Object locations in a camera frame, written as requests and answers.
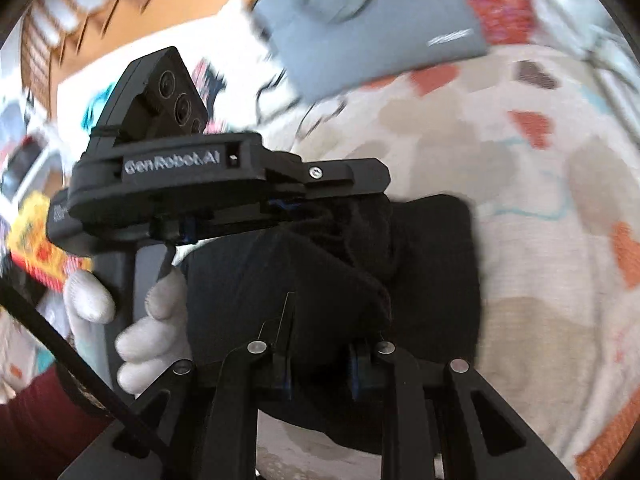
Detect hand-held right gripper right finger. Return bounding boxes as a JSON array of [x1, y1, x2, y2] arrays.
[[350, 340, 576, 480]]

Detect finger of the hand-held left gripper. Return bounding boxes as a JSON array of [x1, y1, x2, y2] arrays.
[[262, 152, 392, 207]]

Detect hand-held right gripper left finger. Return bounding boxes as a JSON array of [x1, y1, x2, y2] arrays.
[[60, 292, 298, 480]]

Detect black pants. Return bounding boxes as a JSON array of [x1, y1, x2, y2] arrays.
[[179, 192, 482, 457]]

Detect person's left forearm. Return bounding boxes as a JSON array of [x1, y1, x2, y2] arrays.
[[0, 365, 121, 480]]

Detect person's left hand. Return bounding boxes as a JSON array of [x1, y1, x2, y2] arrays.
[[65, 267, 193, 396]]

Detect yellow and red box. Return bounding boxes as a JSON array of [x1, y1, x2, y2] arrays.
[[4, 189, 94, 293]]

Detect grey laptop bag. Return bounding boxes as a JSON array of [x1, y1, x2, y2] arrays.
[[249, 0, 492, 105]]

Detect wooden staircase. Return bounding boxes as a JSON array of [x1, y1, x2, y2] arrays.
[[20, 0, 296, 83]]

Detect heart patterned quilt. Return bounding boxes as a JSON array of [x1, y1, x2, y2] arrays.
[[175, 50, 640, 480]]

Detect red floral cushion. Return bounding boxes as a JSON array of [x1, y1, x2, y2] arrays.
[[440, 0, 543, 48]]

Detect white cloth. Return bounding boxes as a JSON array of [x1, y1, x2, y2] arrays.
[[545, 0, 640, 128]]

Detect black cable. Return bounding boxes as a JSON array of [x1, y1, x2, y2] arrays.
[[0, 279, 173, 467]]

